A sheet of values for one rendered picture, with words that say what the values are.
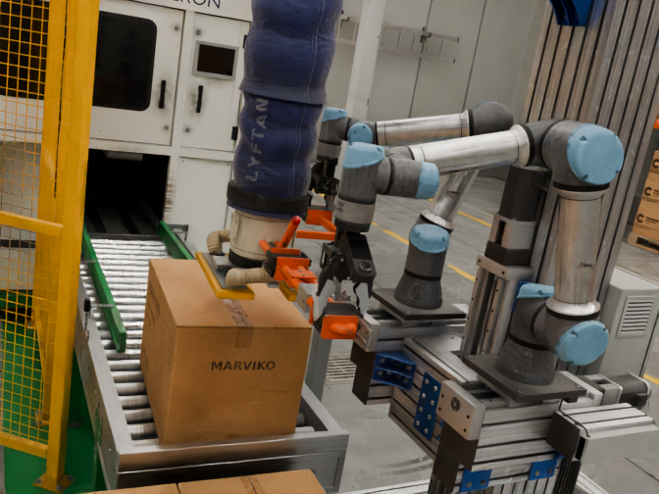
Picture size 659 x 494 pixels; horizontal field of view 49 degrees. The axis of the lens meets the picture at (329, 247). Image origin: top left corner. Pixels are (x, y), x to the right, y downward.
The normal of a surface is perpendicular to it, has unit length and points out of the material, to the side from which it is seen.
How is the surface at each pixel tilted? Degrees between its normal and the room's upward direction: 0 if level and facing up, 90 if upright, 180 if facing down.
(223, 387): 90
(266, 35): 74
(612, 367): 90
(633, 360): 90
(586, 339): 97
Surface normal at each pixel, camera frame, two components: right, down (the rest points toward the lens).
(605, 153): 0.26, 0.16
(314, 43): 0.47, 0.07
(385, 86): 0.44, 0.30
